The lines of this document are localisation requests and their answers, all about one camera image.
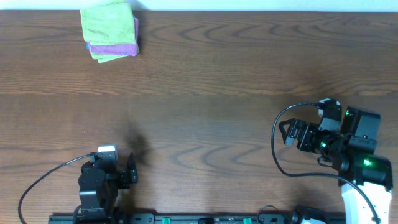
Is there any green microfiber cloth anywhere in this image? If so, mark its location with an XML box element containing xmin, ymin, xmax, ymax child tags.
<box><xmin>80</xmin><ymin>1</ymin><xmax>136</xmax><ymax>44</ymax></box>

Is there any green folded cloth in stack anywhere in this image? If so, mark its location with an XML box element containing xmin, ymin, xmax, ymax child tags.
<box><xmin>90</xmin><ymin>52</ymin><xmax>126</xmax><ymax>63</ymax></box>

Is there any pink folded cloth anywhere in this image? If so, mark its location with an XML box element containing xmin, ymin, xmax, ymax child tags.
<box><xmin>88</xmin><ymin>18</ymin><xmax>139</xmax><ymax>57</ymax></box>

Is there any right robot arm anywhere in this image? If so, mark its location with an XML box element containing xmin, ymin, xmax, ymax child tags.
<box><xmin>275</xmin><ymin>113</ymin><xmax>393</xmax><ymax>223</ymax></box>

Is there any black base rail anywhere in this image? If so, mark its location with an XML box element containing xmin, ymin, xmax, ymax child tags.
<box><xmin>48</xmin><ymin>213</ymin><xmax>346</xmax><ymax>224</ymax></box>

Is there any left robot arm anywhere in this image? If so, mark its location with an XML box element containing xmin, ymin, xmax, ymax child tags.
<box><xmin>78</xmin><ymin>151</ymin><xmax>138</xmax><ymax>221</ymax></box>

